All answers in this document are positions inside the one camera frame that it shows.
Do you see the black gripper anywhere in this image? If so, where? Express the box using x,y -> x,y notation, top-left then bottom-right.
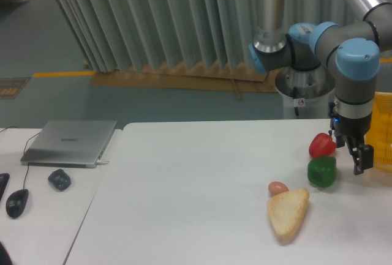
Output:
328,102 -> 374,175

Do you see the red bell pepper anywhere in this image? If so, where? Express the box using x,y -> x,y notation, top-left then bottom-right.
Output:
309,133 -> 336,159

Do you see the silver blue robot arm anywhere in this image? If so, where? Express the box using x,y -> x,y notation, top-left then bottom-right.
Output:
249,0 -> 391,174

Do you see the yellow plastic basket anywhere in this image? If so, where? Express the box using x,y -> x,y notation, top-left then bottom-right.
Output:
365,92 -> 391,173

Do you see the green bell pepper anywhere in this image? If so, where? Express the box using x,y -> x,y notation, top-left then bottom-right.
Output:
307,155 -> 337,188

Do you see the brown egg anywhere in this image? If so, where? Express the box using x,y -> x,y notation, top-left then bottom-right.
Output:
268,181 -> 289,196

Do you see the triangular toast slice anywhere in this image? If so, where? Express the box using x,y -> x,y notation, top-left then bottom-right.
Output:
266,188 -> 310,241

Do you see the brown cardboard sheet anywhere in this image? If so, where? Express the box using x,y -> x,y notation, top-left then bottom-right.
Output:
89,61 -> 279,100

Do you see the white laptop plug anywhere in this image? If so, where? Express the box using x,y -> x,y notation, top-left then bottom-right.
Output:
97,160 -> 109,165

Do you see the grey-green curtain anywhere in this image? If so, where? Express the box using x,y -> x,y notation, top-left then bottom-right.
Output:
40,0 -> 365,73

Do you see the silver laptop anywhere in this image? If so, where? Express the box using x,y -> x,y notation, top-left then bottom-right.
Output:
20,120 -> 117,168

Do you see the black earbuds case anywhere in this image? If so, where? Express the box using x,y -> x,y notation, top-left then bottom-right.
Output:
48,169 -> 72,192

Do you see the black computer mouse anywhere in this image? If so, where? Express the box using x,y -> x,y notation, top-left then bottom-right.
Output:
6,188 -> 29,219

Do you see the black keyboard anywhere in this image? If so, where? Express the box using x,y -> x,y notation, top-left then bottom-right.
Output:
0,173 -> 10,200

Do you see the dark object at bottom corner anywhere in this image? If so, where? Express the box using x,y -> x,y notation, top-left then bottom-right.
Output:
0,243 -> 13,265

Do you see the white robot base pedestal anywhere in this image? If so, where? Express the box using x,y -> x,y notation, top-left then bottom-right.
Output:
275,65 -> 334,119

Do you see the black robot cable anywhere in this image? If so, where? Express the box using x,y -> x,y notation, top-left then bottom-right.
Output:
292,86 -> 300,119

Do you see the mouse cable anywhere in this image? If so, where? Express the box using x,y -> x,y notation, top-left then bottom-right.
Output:
0,125 -> 42,191

